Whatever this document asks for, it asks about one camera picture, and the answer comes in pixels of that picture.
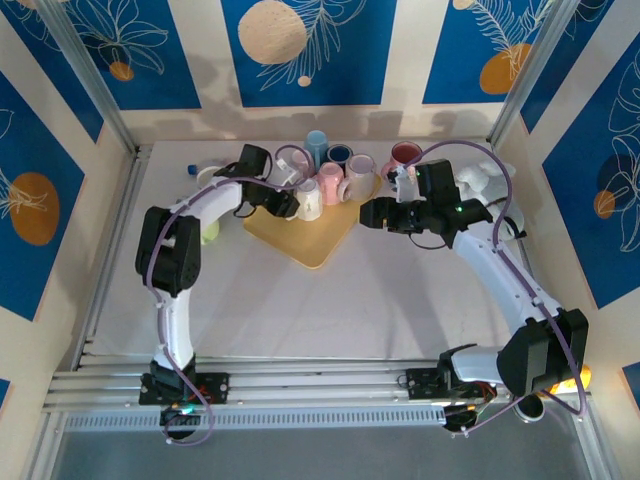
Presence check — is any white mug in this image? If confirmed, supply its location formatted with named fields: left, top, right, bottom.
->
left=293, top=177, right=324, bottom=222

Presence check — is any lavender mug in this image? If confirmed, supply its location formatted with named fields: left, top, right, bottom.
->
left=339, top=153, right=377, bottom=201

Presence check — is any pale pink mug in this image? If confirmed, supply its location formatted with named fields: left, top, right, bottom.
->
left=289, top=148, right=316, bottom=179

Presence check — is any dark green mug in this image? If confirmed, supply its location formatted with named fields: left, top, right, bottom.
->
left=195, top=165, right=224, bottom=189

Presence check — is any light blue mug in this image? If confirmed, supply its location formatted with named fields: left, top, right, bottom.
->
left=304, top=129, right=330, bottom=169

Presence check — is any pink mug maroon inside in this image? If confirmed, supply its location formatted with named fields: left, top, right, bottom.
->
left=380, top=141, right=422, bottom=181

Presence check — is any yellow tray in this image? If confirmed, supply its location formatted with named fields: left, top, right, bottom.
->
left=243, top=172, right=384, bottom=272

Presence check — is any white plush dog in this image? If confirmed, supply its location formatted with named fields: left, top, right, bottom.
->
left=452, top=158, right=529, bottom=240

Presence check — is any clear bottle blue cap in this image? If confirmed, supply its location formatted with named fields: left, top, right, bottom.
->
left=187, top=158, right=236, bottom=175

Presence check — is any white table cloth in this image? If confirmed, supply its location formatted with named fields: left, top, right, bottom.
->
left=99, top=139, right=554, bottom=361

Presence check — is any right controller board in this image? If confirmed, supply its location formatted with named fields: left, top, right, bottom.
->
left=443, top=403, right=489, bottom=439

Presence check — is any controller board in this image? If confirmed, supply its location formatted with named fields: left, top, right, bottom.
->
left=158, top=405, right=201, bottom=441
left=443, top=403, right=489, bottom=439

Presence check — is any round grey cup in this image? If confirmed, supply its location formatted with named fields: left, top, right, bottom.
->
left=516, top=393, right=547, bottom=424

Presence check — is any orange cylinder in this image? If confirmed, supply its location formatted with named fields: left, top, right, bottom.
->
left=547, top=367, right=594, bottom=396

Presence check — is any left controller board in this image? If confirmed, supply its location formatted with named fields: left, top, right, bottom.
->
left=158, top=405, right=201, bottom=441

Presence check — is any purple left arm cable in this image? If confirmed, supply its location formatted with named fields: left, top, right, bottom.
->
left=146, top=143, right=316, bottom=449

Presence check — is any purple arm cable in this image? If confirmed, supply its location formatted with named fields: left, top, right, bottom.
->
left=146, top=143, right=316, bottom=449
left=404, top=139, right=589, bottom=436

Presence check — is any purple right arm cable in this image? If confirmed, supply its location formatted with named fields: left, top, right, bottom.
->
left=404, top=139, right=589, bottom=436

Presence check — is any aluminium side rail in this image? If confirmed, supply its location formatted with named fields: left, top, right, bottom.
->
left=27, top=144, right=154, bottom=480
left=517, top=239, right=621, bottom=480

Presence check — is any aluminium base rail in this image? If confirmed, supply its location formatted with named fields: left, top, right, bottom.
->
left=42, top=355, right=506, bottom=416

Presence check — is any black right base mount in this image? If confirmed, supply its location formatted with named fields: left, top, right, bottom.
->
left=405, top=367, right=451, bottom=401

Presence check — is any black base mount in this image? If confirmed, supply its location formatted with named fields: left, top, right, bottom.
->
left=405, top=367, right=451, bottom=401
left=138, top=372, right=231, bottom=406

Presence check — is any aluminium frame post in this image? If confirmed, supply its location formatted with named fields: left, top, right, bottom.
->
left=34, top=0, right=141, bottom=159
left=489, top=0, right=616, bottom=149

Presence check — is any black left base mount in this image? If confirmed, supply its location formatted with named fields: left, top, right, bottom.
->
left=138, top=372, right=231, bottom=406

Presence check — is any grey slotted cable duct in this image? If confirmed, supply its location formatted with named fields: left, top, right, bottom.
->
left=62, top=405, right=447, bottom=432

